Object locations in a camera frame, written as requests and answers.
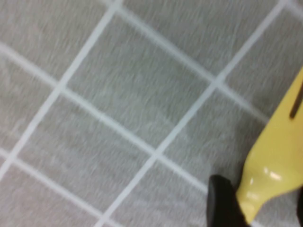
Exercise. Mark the yellow plastic fork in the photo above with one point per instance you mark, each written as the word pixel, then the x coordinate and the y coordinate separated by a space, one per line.
pixel 272 153

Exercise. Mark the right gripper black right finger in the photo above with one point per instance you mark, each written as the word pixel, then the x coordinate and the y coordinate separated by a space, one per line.
pixel 300 210

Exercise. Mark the grey checked table mat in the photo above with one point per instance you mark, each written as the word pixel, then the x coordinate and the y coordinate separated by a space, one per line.
pixel 118 106

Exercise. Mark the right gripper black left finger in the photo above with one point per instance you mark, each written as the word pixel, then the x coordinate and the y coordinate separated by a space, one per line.
pixel 222 205

